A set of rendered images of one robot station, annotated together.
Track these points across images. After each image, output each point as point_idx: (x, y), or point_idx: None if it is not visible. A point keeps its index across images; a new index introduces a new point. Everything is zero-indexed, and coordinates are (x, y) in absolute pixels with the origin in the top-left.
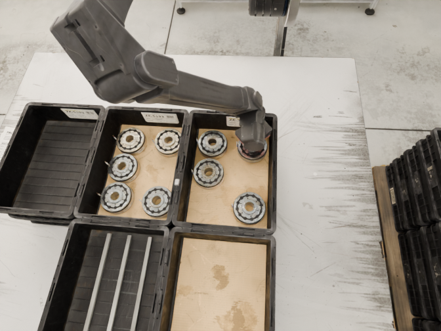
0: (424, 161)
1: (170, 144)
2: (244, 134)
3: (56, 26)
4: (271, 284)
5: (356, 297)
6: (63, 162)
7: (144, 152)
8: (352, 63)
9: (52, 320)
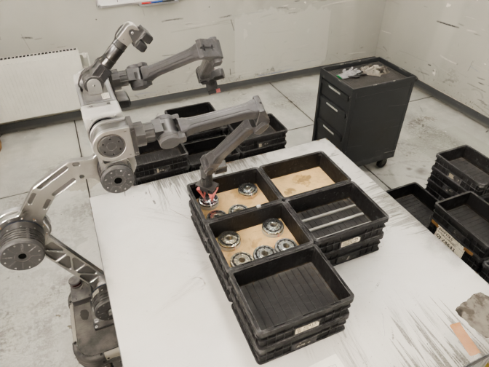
0: (152, 174)
1: (231, 235)
2: (223, 164)
3: (263, 108)
4: (279, 162)
5: (258, 165)
6: (287, 302)
7: None
8: (95, 197)
9: None
